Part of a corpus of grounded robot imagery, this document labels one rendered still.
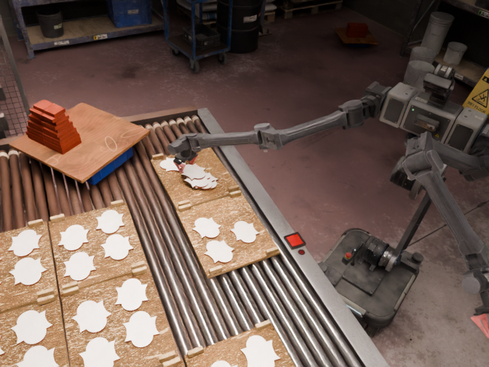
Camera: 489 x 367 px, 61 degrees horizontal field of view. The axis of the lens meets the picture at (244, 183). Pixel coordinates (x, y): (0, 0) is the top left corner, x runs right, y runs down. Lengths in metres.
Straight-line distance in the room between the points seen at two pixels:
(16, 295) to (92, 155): 0.76
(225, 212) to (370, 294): 1.13
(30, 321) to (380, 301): 1.90
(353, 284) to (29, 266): 1.81
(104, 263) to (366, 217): 2.28
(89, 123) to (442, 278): 2.58
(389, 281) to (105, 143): 1.89
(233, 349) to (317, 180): 2.36
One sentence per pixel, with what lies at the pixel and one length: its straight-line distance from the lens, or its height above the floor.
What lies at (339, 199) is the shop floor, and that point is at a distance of 3.62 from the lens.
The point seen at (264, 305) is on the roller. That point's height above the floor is 0.92.
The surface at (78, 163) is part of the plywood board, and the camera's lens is 2.21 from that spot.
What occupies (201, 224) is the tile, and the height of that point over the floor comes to 0.95.
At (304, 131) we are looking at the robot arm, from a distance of 1.80.
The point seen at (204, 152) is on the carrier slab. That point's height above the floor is 0.94.
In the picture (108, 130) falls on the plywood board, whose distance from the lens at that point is 2.41.
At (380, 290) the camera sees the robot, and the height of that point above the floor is 0.24.
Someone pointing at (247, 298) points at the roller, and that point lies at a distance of 1.76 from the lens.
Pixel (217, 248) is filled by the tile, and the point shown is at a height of 0.95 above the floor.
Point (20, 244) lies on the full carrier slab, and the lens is 2.04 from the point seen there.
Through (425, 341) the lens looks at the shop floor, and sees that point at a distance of 3.02.
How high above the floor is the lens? 2.40
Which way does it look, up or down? 42 degrees down
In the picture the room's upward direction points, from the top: 6 degrees clockwise
